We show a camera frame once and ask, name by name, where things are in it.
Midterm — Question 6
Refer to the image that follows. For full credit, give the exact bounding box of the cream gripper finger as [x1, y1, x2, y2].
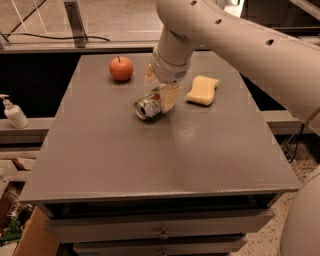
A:
[144, 65, 158, 88]
[160, 83, 181, 113]

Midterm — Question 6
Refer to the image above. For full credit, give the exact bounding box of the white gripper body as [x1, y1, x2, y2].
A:
[150, 48, 191, 84]

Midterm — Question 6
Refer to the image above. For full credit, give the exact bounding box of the crushed 7up can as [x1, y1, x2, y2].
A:
[134, 87, 161, 120]

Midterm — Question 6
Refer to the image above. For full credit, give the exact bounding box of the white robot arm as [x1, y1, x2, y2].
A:
[150, 0, 320, 256]

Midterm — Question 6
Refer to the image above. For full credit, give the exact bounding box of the red apple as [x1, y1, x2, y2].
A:
[109, 56, 133, 81]

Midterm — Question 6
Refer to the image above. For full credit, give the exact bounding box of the yellow sponge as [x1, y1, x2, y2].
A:
[186, 76, 219, 106]

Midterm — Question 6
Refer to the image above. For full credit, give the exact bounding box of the grey drawer cabinet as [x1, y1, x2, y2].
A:
[19, 50, 303, 256]

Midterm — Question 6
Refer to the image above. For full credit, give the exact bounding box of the white pump bottle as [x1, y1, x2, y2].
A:
[0, 94, 29, 129]

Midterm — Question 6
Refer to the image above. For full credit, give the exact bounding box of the lower grey drawer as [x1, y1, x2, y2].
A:
[73, 236, 247, 256]

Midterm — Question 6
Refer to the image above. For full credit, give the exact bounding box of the grey drawer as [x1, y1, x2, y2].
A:
[73, 236, 247, 256]
[45, 209, 274, 243]

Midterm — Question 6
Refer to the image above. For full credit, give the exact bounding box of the top grey drawer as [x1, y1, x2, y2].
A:
[45, 209, 274, 243]

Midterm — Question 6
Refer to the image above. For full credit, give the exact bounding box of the cardboard box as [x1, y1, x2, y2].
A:
[13, 207, 60, 256]

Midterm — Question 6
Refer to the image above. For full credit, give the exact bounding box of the metal railing frame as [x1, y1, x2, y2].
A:
[1, 0, 320, 57]

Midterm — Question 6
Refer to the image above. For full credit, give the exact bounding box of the black cable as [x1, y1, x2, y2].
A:
[0, 31, 111, 43]

